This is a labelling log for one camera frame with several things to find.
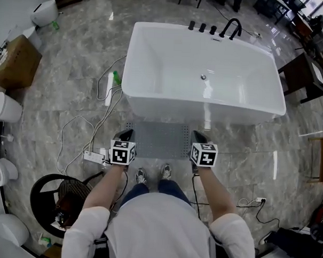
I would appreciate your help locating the white ceramic pedestal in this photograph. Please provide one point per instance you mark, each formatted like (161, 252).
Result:
(33, 37)

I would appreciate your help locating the person's right forearm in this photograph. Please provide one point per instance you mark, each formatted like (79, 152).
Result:
(216, 195)

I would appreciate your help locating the metal bathtub drain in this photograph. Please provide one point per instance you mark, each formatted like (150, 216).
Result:
(203, 77)

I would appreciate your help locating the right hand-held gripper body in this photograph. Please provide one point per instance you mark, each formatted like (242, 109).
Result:
(205, 155)

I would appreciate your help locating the white bathtub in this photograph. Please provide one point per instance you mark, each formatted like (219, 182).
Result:
(202, 55)

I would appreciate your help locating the red equipment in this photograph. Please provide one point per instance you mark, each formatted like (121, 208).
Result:
(320, 215)

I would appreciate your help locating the white parts bundle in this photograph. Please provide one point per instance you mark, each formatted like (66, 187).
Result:
(1, 54)

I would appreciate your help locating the brown wooden desk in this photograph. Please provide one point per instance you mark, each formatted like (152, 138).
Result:
(303, 25)

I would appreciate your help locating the white power strip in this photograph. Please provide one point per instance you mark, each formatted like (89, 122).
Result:
(94, 156)

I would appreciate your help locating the person's sneaker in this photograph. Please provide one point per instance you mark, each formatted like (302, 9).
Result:
(166, 172)
(140, 176)

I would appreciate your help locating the translucent studded bath mat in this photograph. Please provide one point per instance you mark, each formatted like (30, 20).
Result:
(161, 141)

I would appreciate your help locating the black curved faucet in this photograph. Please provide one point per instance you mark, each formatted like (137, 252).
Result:
(234, 22)

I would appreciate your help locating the black round wicker chair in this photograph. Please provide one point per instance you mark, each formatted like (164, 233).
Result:
(36, 200)

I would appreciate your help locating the dark bag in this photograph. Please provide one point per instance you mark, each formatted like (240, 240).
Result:
(287, 237)

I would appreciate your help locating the black faucet knob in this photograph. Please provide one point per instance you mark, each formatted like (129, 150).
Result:
(191, 25)
(212, 30)
(202, 27)

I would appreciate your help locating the large brown cardboard box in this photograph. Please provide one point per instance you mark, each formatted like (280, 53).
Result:
(20, 66)

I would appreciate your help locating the person's left sneaker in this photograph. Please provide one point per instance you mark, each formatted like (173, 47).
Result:
(140, 176)

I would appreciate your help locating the person's white shirt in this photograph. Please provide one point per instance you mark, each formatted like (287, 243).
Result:
(157, 232)

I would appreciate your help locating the white wall valve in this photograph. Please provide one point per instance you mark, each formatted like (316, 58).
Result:
(6, 137)

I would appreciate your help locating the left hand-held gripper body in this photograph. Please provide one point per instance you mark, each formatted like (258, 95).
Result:
(120, 153)

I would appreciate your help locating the white toilet with open lid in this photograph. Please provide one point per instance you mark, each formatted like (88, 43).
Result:
(8, 170)

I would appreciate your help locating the green plastic bottle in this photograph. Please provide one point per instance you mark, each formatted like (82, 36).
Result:
(55, 25)
(117, 77)

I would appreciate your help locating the dark wooden vanity cabinet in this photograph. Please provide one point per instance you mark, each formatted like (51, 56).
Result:
(297, 73)

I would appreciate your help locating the green white spray bottle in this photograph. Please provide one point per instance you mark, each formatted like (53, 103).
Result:
(45, 240)

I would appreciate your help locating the person's left forearm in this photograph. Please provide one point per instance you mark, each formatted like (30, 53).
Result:
(105, 187)

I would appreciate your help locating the black table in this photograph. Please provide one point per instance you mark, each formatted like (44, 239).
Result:
(271, 6)

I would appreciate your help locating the person's blue jeans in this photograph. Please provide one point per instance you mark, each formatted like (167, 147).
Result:
(172, 189)

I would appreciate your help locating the person's right sneaker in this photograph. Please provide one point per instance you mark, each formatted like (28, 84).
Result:
(166, 172)

